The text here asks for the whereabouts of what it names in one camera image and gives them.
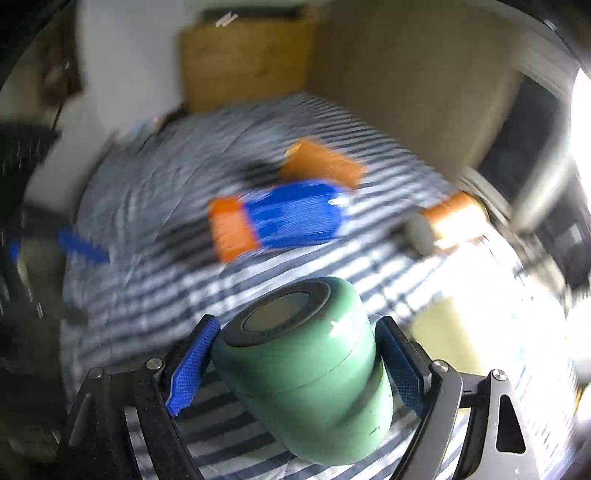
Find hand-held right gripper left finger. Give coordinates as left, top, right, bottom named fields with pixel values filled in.
left=60, top=315, right=221, bottom=480

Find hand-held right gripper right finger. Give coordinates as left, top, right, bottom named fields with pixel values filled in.
left=374, top=316, right=533, bottom=480

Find green cup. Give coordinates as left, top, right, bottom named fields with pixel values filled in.
left=211, top=277, right=394, bottom=464

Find orange cup with grey base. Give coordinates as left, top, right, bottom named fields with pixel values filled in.
left=405, top=191, right=491, bottom=256

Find blue and orange cup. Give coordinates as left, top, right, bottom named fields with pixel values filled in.
left=208, top=181, right=352, bottom=264

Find cream container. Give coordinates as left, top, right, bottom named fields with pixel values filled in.
left=410, top=295, right=491, bottom=372

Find striped blanket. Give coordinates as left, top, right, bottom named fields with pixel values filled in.
left=60, top=92, right=578, bottom=480

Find wooden nightstand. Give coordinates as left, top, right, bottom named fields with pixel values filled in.
left=179, top=17, right=315, bottom=114

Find dark flat object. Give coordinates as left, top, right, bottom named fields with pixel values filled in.
left=202, top=6, right=306, bottom=25

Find wooden headboard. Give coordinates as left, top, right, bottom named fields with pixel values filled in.
left=308, top=0, right=532, bottom=172

